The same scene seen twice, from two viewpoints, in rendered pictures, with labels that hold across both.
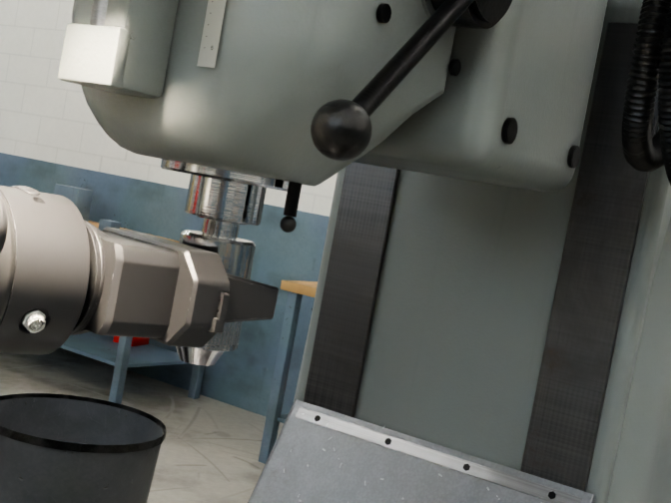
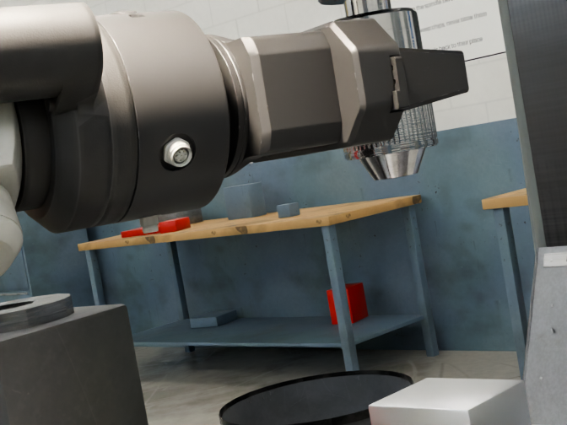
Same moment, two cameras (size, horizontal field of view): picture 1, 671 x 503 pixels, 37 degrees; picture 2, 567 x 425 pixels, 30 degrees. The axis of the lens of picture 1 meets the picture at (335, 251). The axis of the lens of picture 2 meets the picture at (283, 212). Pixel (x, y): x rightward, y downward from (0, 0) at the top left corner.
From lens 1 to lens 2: 0.13 m
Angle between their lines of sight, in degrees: 13
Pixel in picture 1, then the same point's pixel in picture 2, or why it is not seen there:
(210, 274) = (369, 40)
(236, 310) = (419, 89)
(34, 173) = not seen: hidden behind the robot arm
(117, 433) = (364, 401)
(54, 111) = not seen: hidden behind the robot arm
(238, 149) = not seen: outside the picture
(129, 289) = (278, 87)
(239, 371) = (471, 313)
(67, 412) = (307, 395)
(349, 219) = (526, 17)
